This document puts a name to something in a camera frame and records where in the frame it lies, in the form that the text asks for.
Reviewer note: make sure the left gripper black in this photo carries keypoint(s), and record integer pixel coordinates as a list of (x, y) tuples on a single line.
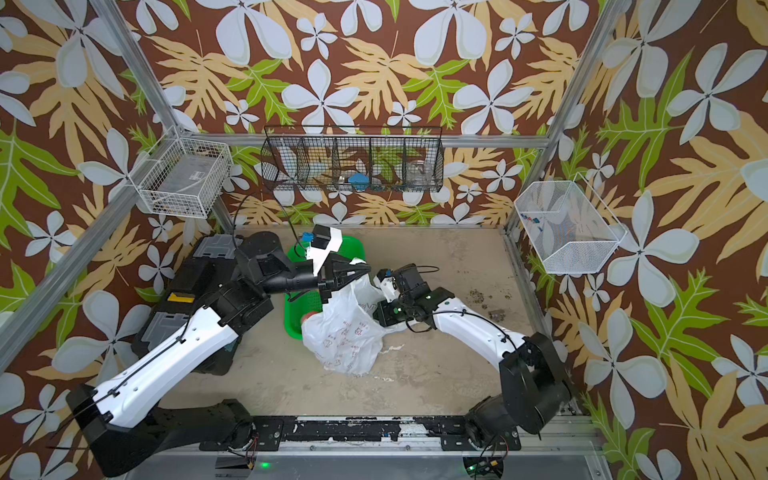
[(327, 278)]

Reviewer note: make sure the white plastic bag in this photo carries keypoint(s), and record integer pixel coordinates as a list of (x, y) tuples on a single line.
[(344, 336)]

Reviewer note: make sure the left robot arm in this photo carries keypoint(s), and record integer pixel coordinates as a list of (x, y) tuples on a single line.
[(121, 418)]

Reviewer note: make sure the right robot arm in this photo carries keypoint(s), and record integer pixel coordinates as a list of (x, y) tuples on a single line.
[(534, 383)]

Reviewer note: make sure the green plastic basket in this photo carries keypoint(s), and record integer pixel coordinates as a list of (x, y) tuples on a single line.
[(302, 298)]

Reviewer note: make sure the blue object in basket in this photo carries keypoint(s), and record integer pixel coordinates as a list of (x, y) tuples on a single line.
[(359, 181)]

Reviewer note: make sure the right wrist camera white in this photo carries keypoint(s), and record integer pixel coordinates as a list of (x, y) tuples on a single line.
[(385, 281)]

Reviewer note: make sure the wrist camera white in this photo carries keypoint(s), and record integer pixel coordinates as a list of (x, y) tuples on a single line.
[(320, 243), (385, 281)]

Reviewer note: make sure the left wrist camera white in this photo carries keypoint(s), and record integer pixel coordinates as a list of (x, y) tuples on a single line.
[(320, 243)]

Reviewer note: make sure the black wire basket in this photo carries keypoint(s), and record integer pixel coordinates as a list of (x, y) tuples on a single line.
[(394, 158)]

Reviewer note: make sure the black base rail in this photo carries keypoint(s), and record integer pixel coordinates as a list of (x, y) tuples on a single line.
[(447, 432)]

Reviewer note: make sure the white wire basket right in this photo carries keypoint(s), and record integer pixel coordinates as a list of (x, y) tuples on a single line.
[(570, 227)]

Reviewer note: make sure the white wire basket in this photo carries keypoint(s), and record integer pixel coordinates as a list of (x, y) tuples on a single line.
[(570, 227), (181, 175)]

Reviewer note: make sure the white wire basket left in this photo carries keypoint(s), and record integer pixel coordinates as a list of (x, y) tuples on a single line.
[(181, 175)]

